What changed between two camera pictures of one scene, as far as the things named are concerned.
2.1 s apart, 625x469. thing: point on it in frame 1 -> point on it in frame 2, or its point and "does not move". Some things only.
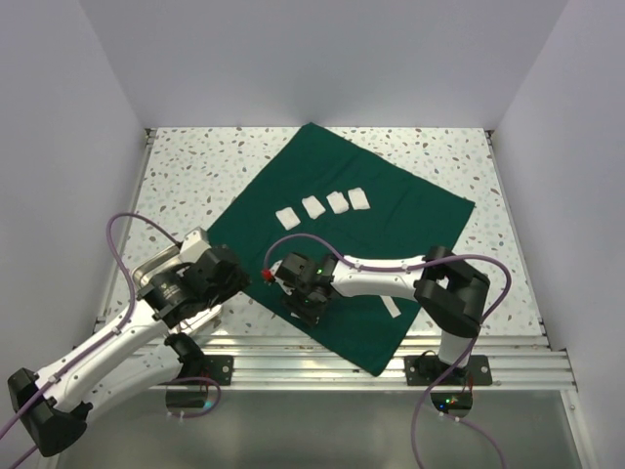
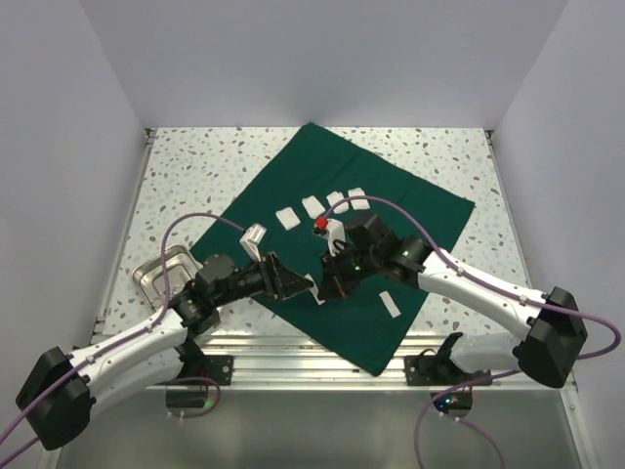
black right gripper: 309,315 -> 334,282
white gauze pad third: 338,202 does not move
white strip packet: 391,306 does not move
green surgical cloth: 323,194 does not move
